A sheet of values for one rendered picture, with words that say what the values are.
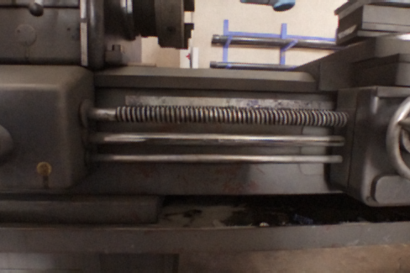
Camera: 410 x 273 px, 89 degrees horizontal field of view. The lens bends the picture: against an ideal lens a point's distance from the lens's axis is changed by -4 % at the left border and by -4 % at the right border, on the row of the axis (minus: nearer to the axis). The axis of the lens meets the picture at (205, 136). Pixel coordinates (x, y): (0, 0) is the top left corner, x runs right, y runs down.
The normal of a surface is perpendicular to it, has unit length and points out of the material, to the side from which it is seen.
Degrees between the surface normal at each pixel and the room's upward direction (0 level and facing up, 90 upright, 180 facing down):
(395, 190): 90
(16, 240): 90
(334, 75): 90
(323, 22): 90
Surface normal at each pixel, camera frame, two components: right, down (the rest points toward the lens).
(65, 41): 0.07, 0.13
